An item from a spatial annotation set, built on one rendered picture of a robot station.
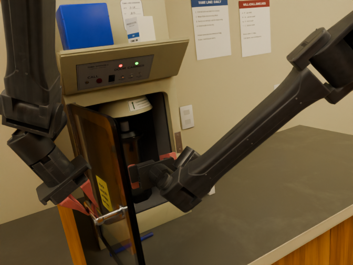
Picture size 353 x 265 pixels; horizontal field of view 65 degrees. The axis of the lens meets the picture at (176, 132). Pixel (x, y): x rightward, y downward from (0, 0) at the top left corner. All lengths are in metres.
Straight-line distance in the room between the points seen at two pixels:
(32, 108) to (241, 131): 0.35
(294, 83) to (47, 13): 0.37
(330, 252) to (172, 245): 0.55
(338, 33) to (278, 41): 1.26
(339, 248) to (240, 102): 0.83
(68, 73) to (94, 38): 0.10
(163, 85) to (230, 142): 0.38
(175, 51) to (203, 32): 0.68
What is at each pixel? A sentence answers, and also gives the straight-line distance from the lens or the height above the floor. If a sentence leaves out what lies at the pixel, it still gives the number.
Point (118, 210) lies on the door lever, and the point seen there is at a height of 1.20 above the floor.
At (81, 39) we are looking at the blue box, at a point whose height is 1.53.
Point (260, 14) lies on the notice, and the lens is 1.67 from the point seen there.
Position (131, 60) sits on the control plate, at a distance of 0.72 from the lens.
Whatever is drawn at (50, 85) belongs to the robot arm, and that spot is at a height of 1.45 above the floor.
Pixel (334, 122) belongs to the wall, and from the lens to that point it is 2.27.
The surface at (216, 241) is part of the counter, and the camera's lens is 0.88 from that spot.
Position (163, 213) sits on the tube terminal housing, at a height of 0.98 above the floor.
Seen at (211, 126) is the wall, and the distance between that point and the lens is 1.49.
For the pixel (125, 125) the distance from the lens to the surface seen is 0.90.
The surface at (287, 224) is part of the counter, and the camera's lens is 0.95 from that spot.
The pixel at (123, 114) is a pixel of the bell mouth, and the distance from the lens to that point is 0.83.
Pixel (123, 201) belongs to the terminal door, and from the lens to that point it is 0.53.
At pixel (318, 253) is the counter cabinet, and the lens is 1.09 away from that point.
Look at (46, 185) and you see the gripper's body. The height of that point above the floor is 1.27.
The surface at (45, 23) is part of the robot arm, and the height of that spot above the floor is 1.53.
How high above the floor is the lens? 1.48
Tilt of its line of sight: 16 degrees down
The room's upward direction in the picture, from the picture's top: 8 degrees counter-clockwise
